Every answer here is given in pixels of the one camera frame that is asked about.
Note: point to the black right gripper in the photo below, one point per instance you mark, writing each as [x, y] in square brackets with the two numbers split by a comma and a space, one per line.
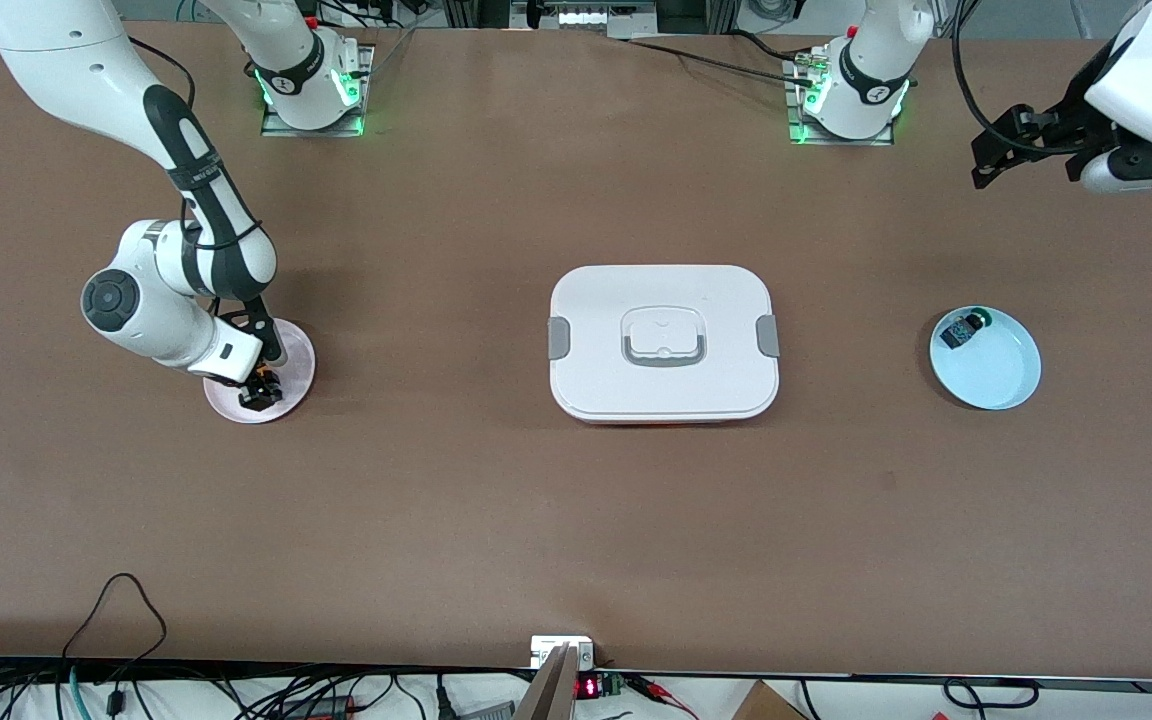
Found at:
[258, 391]

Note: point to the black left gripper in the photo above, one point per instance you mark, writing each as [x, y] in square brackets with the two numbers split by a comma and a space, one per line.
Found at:
[1068, 113]

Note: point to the small white socket box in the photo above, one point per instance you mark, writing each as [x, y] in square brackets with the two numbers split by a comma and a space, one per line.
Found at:
[546, 650]

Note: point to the white lidded box grey latches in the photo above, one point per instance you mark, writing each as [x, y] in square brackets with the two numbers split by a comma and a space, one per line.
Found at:
[661, 385]

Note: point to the pink round plate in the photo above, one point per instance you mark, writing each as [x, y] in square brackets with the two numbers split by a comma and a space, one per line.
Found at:
[298, 375]

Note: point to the light blue round plate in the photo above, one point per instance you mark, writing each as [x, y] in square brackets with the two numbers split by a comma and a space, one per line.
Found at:
[996, 375]

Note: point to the black power adapter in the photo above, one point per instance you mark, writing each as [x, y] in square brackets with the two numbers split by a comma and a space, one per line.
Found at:
[321, 706]

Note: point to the aluminium profile bar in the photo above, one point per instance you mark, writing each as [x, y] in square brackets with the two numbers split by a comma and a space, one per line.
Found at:
[548, 690]

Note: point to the grey device with light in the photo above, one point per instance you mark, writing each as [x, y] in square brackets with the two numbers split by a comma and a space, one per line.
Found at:
[596, 15]

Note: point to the red digit display module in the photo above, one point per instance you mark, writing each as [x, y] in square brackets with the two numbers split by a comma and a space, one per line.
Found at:
[588, 687]

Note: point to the red clip leads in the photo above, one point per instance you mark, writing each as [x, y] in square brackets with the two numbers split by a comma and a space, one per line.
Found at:
[661, 692]

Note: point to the white side table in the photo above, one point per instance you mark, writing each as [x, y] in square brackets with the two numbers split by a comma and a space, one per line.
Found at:
[886, 705]

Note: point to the brown cardboard piece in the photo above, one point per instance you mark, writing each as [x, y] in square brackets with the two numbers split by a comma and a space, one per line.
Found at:
[766, 705]

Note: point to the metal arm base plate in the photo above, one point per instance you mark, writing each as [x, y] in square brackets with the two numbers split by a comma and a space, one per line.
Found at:
[276, 128]
[836, 141]

